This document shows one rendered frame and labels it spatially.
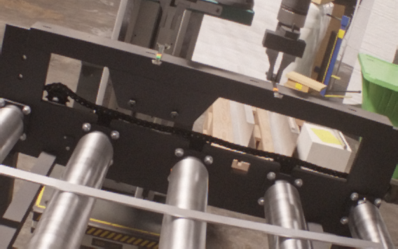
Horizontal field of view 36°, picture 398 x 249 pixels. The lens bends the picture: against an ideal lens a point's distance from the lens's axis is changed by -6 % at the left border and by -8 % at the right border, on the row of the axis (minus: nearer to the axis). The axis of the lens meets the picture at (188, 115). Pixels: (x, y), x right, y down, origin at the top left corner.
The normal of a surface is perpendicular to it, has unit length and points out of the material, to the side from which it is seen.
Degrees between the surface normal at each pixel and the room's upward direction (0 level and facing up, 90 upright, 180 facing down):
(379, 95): 101
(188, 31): 90
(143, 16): 90
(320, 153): 90
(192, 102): 90
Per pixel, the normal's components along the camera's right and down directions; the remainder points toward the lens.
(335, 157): 0.00, 0.35
